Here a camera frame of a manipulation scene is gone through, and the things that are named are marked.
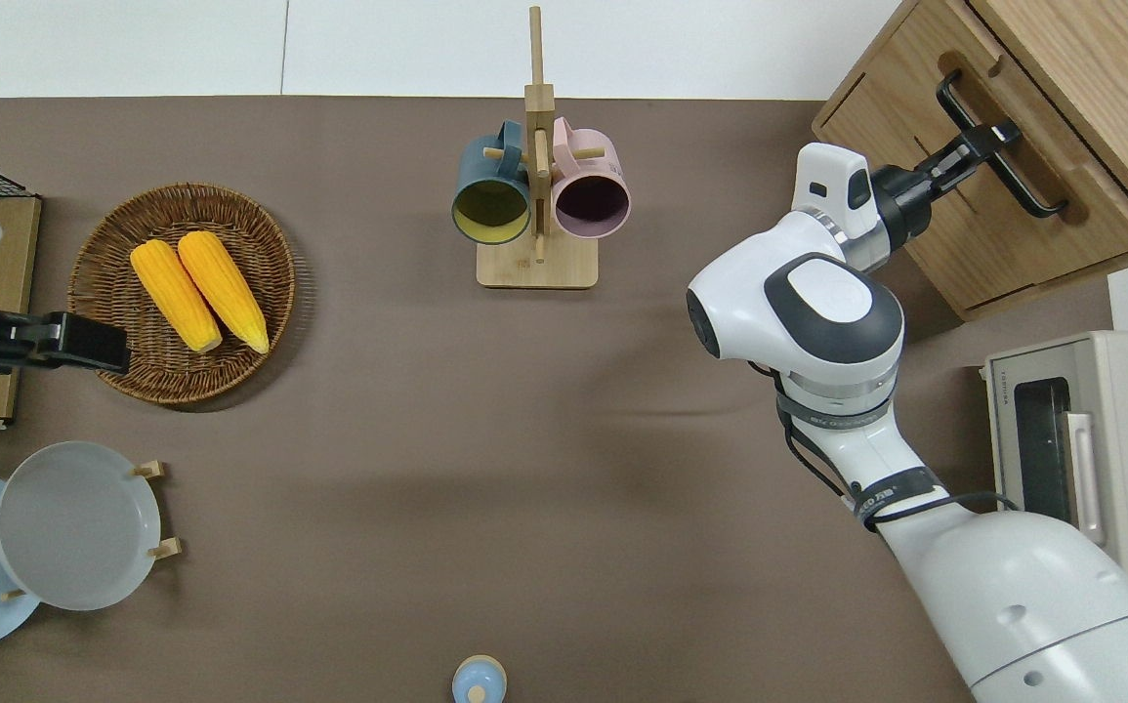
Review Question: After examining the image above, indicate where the wooden plate rack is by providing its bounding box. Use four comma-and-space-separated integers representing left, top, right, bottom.
0, 459, 183, 603

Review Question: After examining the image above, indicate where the pink mug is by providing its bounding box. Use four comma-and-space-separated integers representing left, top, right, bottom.
550, 116, 633, 241

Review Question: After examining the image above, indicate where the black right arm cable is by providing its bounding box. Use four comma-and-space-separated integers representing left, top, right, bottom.
747, 359, 1022, 534

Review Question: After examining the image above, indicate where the yellow corn cob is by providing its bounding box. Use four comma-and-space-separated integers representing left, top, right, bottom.
130, 239, 224, 354
177, 230, 271, 355

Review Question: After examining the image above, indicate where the brown table mat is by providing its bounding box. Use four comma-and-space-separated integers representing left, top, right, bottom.
0, 95, 1117, 703

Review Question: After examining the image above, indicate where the light wooden drawer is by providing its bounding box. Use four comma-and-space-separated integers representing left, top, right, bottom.
856, 12, 1128, 296

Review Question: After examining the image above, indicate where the dark blue mug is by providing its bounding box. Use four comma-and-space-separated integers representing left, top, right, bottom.
451, 119, 534, 247

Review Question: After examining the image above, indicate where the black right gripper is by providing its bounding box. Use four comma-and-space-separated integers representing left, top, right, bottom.
870, 118, 1024, 247

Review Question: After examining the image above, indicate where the brown wicker basket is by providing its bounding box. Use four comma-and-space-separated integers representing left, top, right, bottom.
66, 182, 298, 407

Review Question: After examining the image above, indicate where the wooden mug tree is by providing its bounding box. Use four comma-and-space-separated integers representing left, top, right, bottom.
476, 5, 600, 291

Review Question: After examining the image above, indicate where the light wooden cabinet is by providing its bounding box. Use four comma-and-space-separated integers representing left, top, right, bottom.
811, 0, 1128, 323

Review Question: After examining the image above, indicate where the black metal drawer handle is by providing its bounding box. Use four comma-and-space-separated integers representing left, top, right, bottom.
935, 70, 1070, 220

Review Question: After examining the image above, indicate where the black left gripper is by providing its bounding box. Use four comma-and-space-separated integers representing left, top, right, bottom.
0, 276, 132, 384

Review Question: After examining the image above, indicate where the grey plate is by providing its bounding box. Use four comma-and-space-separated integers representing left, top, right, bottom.
0, 440, 163, 613

